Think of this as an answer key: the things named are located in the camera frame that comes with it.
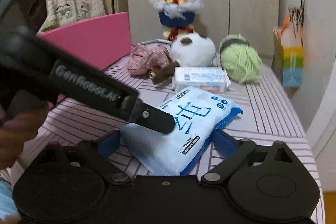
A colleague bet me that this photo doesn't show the colourful paper gift bag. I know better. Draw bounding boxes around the colourful paper gift bag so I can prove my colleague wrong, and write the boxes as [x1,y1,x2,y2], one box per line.
[272,15,305,88]

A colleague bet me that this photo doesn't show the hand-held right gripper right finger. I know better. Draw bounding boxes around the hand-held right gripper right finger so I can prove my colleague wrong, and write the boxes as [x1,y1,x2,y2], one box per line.
[200,129,295,185]

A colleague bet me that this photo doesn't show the white tissue pack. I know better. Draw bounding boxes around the white tissue pack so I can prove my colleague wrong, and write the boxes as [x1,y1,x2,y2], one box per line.
[172,67,232,93]

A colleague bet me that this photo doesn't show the white plush toy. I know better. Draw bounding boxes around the white plush toy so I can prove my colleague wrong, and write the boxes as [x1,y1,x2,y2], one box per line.
[170,32,216,67]

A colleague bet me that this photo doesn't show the person's left hand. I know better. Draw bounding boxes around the person's left hand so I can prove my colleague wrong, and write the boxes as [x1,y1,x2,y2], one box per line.
[0,105,51,170]

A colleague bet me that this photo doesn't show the green yarn ball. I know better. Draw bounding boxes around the green yarn ball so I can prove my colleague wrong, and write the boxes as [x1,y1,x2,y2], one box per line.
[219,34,263,84]

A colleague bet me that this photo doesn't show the flower bouquet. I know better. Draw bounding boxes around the flower bouquet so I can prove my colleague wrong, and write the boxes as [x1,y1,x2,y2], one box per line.
[148,0,204,41]

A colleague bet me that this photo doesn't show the black hanging cables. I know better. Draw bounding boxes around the black hanging cables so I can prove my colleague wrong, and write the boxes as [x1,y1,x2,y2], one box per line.
[288,0,306,39]

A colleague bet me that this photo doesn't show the pink striped tablecloth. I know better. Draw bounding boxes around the pink striped tablecloth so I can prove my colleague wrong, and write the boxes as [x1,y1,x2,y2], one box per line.
[10,39,326,224]

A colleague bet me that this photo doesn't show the pink shoe box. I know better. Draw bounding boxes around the pink shoe box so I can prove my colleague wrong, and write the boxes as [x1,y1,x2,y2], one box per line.
[36,12,132,71]

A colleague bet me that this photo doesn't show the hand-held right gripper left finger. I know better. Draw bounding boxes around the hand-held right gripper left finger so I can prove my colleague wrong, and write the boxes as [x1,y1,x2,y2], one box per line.
[39,131,132,185]

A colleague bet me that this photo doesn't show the blue wet wipes pack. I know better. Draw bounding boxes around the blue wet wipes pack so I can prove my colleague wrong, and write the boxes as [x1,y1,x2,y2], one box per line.
[121,86,243,177]

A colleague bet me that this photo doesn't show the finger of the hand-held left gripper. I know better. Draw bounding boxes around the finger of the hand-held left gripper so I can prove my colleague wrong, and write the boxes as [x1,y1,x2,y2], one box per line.
[128,99,176,135]

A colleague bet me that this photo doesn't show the pink floral cloth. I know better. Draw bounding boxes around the pink floral cloth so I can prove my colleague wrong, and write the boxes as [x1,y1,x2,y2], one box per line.
[127,43,174,76]

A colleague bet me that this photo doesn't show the brown small bottle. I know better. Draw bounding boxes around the brown small bottle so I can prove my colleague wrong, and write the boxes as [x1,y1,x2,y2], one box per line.
[148,61,180,84]

